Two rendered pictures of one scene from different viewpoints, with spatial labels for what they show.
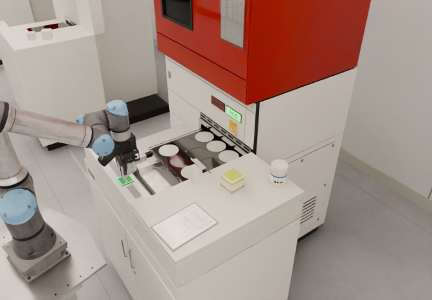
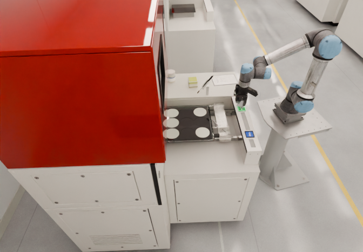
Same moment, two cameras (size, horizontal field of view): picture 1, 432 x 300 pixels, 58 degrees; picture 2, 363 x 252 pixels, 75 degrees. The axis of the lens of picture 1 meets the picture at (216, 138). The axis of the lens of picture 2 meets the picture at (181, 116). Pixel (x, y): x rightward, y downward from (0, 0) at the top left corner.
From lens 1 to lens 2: 2.75 m
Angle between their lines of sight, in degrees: 97
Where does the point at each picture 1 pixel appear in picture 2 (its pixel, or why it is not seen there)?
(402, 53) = not seen: outside the picture
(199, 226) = (219, 77)
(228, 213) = (203, 77)
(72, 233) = (271, 118)
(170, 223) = (229, 81)
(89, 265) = (264, 102)
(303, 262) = not seen: hidden behind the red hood
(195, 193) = (210, 89)
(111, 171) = (247, 117)
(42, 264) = not seen: hidden behind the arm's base
